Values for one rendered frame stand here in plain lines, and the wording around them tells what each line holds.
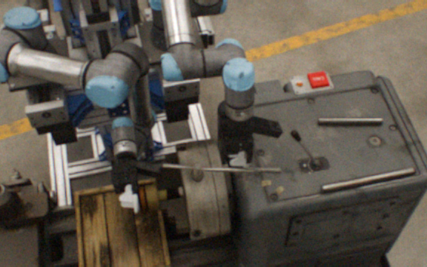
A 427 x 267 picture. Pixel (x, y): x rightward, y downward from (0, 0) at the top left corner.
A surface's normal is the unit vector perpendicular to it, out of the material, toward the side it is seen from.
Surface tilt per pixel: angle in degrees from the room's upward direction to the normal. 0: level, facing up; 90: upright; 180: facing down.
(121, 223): 0
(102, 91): 89
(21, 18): 7
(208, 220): 69
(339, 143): 0
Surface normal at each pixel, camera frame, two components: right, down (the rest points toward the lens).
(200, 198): 0.11, 0.07
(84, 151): -0.01, -0.58
